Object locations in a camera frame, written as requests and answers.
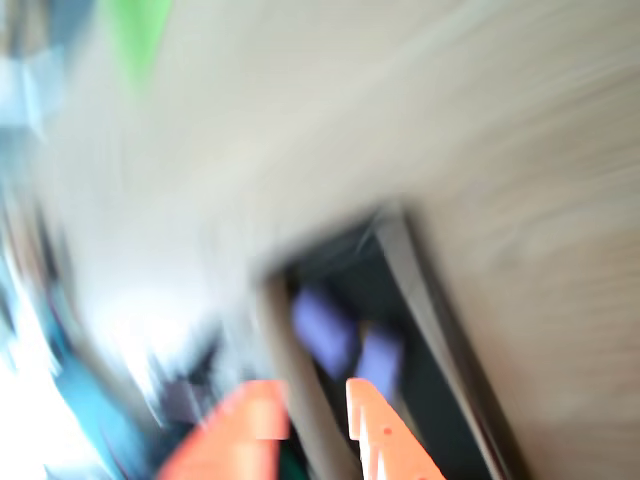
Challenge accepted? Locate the purple foam block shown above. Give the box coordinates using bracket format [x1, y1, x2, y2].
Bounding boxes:
[352, 327, 404, 401]
[292, 287, 359, 377]

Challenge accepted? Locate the black cardboard box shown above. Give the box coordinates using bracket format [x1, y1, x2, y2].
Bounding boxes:
[257, 199, 531, 480]

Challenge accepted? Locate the lime green sheet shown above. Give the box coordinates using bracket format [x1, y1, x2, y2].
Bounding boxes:
[107, 0, 174, 101]

